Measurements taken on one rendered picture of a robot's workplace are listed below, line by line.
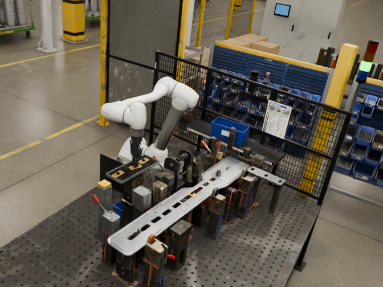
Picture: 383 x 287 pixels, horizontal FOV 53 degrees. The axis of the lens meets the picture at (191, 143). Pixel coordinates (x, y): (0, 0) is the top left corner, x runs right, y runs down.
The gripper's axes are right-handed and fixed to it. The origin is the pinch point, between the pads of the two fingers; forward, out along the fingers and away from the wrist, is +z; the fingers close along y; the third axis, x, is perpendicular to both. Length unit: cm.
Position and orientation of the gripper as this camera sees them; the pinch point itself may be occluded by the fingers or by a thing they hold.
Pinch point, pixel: (135, 162)
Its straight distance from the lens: 256.4
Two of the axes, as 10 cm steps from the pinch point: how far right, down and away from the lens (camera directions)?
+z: -1.2, 8.8, 4.6
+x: 7.6, -2.2, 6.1
